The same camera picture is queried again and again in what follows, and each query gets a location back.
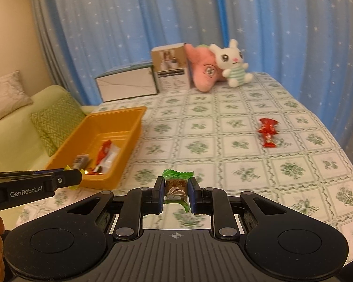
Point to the light green sofa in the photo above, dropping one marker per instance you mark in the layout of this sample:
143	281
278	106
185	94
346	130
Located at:
6	141

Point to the white textured cushion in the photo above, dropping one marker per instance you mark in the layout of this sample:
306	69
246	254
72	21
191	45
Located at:
6	94

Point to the red white candy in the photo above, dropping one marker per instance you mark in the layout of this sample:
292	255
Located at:
104	149

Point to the small green yellow candy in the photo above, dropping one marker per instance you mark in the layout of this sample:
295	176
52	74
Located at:
67	168

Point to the green brown candy packet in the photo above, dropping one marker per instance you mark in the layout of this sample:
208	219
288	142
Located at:
176	188
82	160

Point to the small brown white box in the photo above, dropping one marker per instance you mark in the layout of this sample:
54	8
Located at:
170	73

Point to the puffy red candy packet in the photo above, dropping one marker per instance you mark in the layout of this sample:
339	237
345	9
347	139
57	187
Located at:
267	126

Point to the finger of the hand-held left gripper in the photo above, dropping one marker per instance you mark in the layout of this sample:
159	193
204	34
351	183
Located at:
67	178

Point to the grey clear snack packet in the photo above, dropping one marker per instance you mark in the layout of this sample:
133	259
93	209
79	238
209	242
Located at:
114	152

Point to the green floral checked tablecloth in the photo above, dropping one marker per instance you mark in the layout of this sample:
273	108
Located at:
223	108

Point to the orange plastic tray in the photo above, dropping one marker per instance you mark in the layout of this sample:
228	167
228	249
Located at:
117	123

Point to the large white cardboard box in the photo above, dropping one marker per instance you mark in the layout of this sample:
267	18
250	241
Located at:
126	85

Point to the blue star curtain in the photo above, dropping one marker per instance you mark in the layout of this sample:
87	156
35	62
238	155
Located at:
135	20

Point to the small red candy packet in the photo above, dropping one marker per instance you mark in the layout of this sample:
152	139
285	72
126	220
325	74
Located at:
268	141

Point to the pink plush toy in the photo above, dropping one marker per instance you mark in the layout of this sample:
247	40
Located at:
203	73

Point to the green zigzag cushion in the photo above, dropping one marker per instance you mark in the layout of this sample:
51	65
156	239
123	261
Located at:
56	120

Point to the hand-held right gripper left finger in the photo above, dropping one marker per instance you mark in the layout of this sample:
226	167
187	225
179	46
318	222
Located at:
158	199

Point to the white rabbit plush toy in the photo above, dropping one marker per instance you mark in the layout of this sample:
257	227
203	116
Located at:
232	61

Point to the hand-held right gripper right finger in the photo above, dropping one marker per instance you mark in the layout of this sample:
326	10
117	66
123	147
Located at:
194	199

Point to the red gold wrapped candy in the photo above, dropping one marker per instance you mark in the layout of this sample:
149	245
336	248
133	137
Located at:
91	172

